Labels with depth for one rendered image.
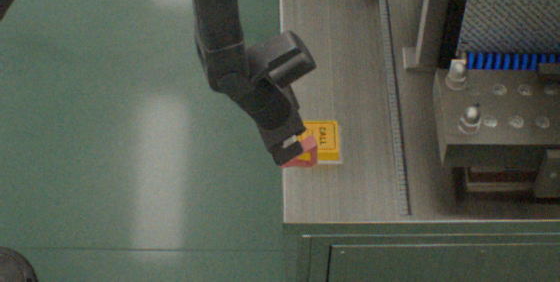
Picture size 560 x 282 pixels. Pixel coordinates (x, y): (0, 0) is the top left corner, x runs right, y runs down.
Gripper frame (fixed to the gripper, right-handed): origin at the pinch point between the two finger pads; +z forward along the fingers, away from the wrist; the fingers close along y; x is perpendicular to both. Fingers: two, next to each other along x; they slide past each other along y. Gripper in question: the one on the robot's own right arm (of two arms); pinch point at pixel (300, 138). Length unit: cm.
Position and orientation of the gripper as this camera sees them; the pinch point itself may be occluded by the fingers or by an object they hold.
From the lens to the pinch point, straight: 167.2
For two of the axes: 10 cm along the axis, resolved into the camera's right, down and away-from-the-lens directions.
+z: 4.5, 4.3, 7.8
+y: -3.2, -7.4, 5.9
